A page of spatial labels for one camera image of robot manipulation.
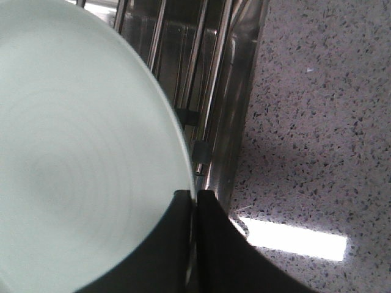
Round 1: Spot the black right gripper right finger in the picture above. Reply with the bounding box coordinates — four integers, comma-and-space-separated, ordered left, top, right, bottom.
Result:
197, 190, 313, 292

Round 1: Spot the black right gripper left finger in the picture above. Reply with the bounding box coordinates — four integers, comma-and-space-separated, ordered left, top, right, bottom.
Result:
78, 190, 192, 293

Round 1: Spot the light green round plate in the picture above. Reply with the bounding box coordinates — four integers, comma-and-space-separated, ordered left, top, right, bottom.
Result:
1, 1, 195, 292

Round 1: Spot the teal sink drying rack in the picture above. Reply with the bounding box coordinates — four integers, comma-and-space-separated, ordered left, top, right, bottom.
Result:
76, 1, 249, 176

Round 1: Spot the stainless steel sink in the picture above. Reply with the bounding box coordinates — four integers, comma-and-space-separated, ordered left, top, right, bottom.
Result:
73, 0, 271, 211

